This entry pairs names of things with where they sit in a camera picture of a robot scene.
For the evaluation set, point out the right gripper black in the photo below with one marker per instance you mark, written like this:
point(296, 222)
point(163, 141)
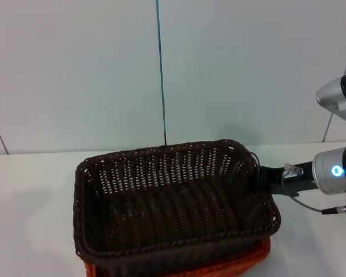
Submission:
point(301, 183)

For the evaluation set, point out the orange woven plastic basket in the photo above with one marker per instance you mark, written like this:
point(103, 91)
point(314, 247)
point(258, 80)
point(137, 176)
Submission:
point(242, 261)

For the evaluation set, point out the dark brown woven basket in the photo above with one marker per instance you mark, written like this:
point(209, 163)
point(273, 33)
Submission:
point(176, 207)

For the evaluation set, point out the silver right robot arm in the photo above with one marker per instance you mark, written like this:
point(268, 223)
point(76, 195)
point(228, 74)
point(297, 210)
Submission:
point(325, 170)

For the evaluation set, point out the small silver gripper plug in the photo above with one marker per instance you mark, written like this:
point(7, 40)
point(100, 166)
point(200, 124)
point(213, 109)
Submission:
point(291, 172)

